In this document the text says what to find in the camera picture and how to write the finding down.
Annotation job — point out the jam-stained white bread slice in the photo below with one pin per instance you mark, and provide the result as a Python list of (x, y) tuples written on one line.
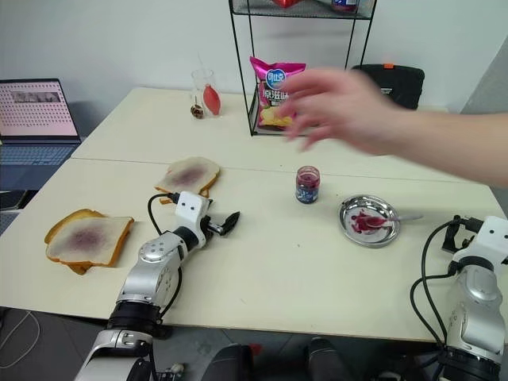
[(188, 174), (89, 240)]

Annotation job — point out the jam toast stack left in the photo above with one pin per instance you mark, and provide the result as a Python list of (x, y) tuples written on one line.
[(63, 224)]

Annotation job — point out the small brown spinning top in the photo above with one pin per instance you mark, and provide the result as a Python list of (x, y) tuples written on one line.
[(197, 111)]

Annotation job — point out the pink potato chip bag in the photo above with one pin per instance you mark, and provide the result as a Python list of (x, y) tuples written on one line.
[(270, 99)]

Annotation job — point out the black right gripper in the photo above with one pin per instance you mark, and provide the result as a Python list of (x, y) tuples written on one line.
[(470, 232)]

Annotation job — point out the red snack packet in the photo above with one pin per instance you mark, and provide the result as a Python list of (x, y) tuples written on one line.
[(286, 3)]

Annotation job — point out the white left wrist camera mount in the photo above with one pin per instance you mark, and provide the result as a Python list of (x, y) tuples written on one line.
[(190, 210)]

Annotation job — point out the clear drinking glass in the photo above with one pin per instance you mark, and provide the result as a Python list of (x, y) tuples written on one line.
[(198, 85)]

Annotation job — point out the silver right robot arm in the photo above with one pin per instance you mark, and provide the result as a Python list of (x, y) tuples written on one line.
[(478, 301)]

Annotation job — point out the jar with blue label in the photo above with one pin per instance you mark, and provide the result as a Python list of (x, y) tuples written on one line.
[(345, 5)]

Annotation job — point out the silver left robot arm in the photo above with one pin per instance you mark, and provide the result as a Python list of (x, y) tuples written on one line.
[(148, 274)]

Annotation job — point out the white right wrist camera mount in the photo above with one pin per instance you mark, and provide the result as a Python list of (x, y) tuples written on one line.
[(492, 238)]

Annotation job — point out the person's bare hand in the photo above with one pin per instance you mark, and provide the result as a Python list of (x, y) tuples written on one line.
[(349, 111)]

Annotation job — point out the dark rounded shape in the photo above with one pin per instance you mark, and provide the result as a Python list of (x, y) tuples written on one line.
[(327, 359), (230, 363)]

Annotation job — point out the round metal plate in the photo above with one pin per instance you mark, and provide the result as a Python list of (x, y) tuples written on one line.
[(359, 234)]

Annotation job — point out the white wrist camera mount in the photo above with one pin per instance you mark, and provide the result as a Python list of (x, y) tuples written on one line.
[(492, 238), (190, 210)]

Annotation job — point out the black carrying case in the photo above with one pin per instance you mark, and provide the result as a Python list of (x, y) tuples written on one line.
[(405, 85)]

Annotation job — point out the person's bare forearm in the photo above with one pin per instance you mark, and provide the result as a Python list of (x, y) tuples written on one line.
[(460, 147)]

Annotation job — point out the glass jam jar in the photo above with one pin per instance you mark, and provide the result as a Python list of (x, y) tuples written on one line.
[(307, 186)]

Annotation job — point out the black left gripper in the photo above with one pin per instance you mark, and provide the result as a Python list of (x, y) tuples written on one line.
[(209, 226)]

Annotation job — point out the open laptop computer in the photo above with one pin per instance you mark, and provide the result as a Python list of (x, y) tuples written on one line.
[(31, 119)]

